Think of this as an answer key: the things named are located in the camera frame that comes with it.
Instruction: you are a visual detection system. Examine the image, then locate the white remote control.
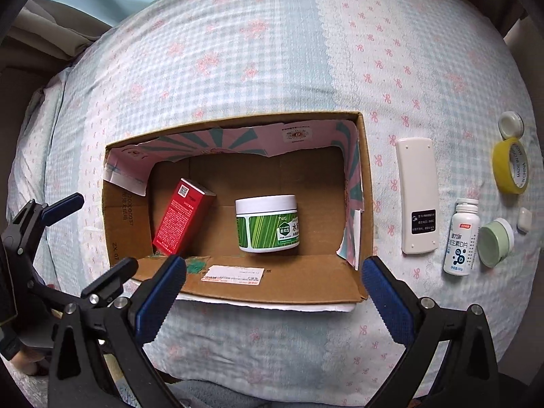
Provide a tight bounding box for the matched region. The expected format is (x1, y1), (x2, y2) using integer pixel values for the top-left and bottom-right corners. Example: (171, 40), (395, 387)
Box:
(395, 137), (439, 255)

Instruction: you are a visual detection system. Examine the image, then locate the yellow tape roll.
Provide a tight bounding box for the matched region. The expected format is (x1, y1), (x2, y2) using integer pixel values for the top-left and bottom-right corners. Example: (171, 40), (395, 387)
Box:
(491, 137), (529, 195)

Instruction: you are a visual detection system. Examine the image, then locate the small white black jar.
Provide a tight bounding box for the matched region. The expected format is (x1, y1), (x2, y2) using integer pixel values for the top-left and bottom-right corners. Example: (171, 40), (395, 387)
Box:
(498, 110), (525, 140)

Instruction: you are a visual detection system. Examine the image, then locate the cardboard box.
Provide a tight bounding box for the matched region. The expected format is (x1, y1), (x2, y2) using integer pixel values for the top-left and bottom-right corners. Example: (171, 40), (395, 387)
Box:
(102, 113), (373, 311)

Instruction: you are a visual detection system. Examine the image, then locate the red carton box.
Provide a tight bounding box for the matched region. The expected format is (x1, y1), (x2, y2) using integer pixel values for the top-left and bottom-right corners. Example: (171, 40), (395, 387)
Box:
(153, 178), (216, 256)

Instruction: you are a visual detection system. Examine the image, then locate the pale green cream jar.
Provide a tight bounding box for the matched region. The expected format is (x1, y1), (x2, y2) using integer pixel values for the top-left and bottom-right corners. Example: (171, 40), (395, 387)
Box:
(477, 217), (514, 268)

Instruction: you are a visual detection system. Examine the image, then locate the green striped white jar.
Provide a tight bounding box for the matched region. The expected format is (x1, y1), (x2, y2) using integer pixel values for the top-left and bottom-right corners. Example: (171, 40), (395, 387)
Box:
(235, 194), (300, 253)

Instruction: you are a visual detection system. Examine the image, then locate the checkered floral bed sheet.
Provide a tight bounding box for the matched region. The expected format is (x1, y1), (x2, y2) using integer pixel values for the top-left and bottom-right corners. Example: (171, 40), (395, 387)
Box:
(6, 0), (543, 356)

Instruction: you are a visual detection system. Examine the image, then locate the person left hand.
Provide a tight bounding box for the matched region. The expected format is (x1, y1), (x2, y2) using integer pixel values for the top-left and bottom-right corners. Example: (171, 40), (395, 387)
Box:
(10, 345), (49, 377)

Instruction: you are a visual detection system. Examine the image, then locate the white earbuds case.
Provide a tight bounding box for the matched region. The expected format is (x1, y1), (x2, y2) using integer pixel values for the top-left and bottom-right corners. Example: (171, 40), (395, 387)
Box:
(516, 207), (533, 234)

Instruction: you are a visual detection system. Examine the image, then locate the white vitamin bottle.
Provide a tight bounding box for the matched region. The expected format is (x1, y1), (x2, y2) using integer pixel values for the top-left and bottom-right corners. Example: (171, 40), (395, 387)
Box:
(443, 198), (480, 276)

